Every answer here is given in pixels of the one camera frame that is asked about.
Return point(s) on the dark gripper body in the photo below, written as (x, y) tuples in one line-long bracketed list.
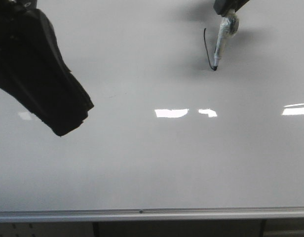
[(222, 7)]

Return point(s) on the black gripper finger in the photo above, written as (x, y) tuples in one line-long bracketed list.
[(33, 71)]

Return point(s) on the white black whiteboard marker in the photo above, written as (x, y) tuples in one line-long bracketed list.
[(228, 28)]

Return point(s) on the white whiteboard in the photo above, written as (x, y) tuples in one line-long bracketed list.
[(166, 131)]

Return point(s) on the aluminium whiteboard tray rail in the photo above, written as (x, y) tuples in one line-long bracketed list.
[(163, 214)]

